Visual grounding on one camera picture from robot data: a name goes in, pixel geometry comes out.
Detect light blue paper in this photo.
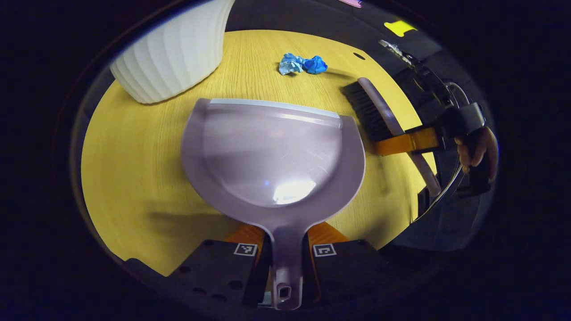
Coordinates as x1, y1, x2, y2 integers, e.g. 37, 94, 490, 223
279, 53, 306, 75

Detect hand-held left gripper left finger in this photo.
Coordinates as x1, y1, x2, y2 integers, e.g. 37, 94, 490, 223
166, 223, 271, 308

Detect pale purple small broom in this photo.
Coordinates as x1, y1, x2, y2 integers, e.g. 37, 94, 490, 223
341, 77, 442, 198

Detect silver cable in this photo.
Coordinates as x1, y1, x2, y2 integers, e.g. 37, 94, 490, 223
410, 82, 469, 223

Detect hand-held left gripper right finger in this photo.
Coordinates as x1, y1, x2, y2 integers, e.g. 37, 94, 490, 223
303, 222, 397, 308

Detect white ribbed garbage bin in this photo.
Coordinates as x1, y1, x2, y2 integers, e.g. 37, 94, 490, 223
110, 0, 236, 104

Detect wooden desktop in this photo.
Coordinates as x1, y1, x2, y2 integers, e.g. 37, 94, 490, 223
81, 30, 438, 277

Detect pale purple dustpan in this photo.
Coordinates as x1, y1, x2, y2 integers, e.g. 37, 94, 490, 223
181, 98, 366, 311

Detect dark blue paper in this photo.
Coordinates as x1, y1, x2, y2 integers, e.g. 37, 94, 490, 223
303, 55, 328, 74

